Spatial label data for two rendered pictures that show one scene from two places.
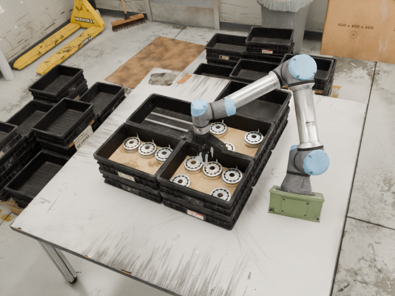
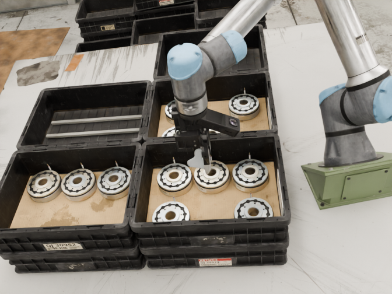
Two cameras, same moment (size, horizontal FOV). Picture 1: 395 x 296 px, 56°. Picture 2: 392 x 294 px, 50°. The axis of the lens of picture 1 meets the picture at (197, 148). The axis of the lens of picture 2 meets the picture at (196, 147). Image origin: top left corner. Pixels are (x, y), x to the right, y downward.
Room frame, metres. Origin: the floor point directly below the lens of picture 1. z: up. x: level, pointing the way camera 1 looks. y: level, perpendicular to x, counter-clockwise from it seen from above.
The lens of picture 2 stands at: (0.58, 0.29, 1.79)
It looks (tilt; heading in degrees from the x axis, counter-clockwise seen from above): 46 degrees down; 336
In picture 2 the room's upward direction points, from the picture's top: 10 degrees counter-clockwise
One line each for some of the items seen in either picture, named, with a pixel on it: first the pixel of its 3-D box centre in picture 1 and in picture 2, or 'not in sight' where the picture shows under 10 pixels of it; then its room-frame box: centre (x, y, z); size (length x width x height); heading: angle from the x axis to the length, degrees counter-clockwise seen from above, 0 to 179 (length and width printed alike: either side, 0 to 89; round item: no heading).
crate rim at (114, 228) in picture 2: (138, 148); (66, 187); (1.45, 0.31, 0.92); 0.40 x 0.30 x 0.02; 57
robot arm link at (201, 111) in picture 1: (200, 113); (188, 72); (1.28, -0.03, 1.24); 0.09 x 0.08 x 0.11; 98
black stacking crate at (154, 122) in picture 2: (230, 139); (211, 118); (1.49, -0.19, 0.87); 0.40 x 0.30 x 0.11; 57
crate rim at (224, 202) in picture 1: (205, 170); (209, 179); (1.23, -0.02, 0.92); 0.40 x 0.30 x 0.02; 57
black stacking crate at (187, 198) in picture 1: (206, 177); (210, 191); (1.23, -0.02, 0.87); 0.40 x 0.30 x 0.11; 57
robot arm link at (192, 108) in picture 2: (201, 127); (191, 100); (1.27, -0.03, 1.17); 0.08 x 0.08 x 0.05
